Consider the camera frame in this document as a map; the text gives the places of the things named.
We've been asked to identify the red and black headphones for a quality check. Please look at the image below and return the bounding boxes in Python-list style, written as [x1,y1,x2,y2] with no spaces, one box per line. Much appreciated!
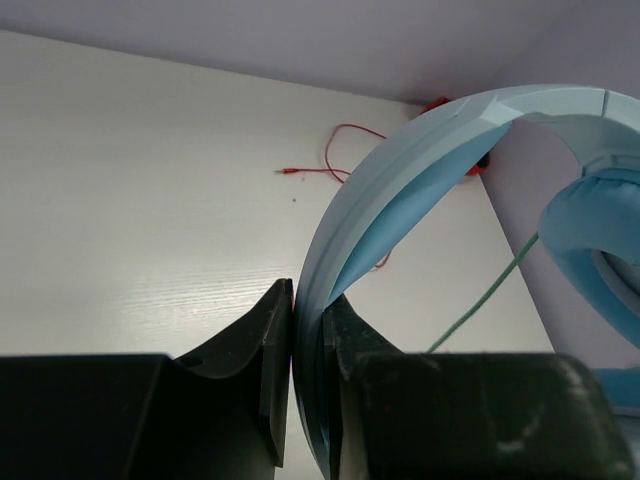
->
[421,96,490,178]

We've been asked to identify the light blue headphones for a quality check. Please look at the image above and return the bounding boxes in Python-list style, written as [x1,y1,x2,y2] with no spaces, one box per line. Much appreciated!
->
[293,85,639,472]

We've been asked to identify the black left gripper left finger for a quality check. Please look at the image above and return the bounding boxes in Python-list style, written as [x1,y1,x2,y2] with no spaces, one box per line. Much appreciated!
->
[1,279,293,479]

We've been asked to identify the red audio cable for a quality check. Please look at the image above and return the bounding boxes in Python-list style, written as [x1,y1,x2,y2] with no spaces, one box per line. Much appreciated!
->
[273,123,394,274]

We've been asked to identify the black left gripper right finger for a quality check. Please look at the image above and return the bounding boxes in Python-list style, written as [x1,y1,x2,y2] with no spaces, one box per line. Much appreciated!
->
[322,298,634,479]

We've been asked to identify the green audio cable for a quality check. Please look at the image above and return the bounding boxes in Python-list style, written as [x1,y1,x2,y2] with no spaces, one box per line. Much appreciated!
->
[424,232,541,354]

